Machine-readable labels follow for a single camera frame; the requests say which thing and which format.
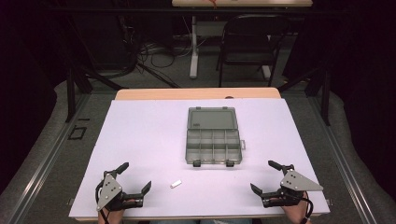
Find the person's right hand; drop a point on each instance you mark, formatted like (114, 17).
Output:
(297, 214)

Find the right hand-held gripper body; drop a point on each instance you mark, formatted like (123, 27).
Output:
(295, 183)

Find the small white block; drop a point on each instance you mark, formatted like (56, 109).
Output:
(176, 184)

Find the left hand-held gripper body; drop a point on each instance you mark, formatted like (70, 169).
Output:
(109, 190)

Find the black metal stand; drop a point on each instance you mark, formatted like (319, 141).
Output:
(325, 96)
(71, 93)

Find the white table mat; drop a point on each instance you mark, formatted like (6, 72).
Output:
(149, 146)

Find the white desk with legs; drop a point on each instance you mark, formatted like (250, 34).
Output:
(194, 46)

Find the person's left hand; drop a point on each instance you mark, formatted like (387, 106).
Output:
(112, 217)

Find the clear grey compartment box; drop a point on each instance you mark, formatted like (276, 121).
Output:
(213, 146)

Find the black folding chair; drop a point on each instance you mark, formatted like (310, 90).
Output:
(249, 37)

